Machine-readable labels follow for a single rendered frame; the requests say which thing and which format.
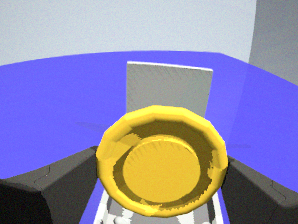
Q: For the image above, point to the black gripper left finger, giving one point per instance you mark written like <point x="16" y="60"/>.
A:
<point x="54" y="194"/>

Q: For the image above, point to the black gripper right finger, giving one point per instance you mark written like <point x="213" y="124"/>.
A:
<point x="252" y="198"/>

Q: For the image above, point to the yellow plate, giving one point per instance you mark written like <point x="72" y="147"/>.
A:
<point x="161" y="161"/>

